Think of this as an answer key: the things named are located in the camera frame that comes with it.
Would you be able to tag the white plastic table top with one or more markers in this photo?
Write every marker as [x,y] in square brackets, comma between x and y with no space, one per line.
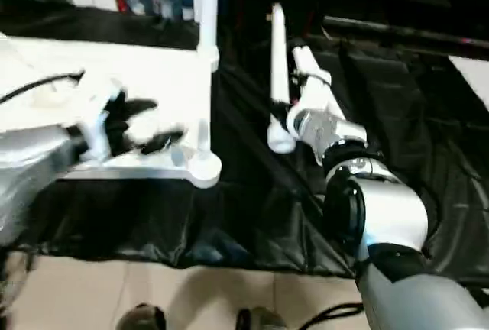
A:
[153,78]

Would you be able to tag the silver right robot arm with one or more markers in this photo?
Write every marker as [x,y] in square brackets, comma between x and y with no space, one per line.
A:
[382,215]

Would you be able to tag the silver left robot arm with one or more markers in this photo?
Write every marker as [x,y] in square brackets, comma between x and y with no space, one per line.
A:
[30,169]

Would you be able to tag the small bottles behind glass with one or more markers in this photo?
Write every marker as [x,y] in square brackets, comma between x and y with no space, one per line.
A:
[153,0]

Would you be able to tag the black plastic mat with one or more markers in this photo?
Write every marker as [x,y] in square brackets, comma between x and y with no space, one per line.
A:
[252,215]

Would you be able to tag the dark left robot foot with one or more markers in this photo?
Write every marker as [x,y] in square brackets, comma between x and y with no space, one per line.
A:
[141,318]

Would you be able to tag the dark robot foot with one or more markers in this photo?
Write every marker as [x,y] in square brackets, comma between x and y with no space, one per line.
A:
[260,321]
[141,318]

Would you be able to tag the dark right robot foot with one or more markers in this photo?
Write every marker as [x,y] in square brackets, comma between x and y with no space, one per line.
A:
[260,321]

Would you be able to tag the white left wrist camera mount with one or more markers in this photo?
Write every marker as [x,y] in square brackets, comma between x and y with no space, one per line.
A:
[99,116]

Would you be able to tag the dark metal rail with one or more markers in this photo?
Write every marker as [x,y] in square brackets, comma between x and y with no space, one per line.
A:
[405,32]

